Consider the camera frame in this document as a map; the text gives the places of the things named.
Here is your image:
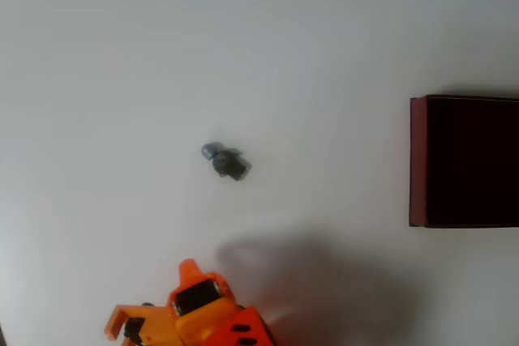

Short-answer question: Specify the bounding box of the silver-helmeted toy figure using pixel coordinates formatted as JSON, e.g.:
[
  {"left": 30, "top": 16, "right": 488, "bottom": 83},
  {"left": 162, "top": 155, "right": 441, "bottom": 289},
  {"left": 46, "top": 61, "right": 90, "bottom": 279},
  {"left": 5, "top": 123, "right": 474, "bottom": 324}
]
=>
[{"left": 200, "top": 141, "right": 253, "bottom": 182}]

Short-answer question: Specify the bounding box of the dark red cardboard box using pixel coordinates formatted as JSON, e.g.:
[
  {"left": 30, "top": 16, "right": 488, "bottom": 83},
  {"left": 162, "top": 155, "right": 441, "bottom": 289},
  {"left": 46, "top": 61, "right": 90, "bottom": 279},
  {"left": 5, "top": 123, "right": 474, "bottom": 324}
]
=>
[{"left": 409, "top": 94, "right": 519, "bottom": 229}]

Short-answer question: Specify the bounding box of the orange camera mount bracket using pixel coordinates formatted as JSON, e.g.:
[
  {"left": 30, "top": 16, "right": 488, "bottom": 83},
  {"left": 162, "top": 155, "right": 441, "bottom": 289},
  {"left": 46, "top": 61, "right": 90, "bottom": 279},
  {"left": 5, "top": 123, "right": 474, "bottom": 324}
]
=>
[{"left": 103, "top": 302, "right": 179, "bottom": 346}]

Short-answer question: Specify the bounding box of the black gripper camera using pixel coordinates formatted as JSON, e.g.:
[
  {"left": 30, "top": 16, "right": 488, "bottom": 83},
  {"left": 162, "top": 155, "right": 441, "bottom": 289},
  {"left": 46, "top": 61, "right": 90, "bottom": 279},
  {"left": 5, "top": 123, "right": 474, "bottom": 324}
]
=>
[{"left": 123, "top": 316, "right": 146, "bottom": 341}]

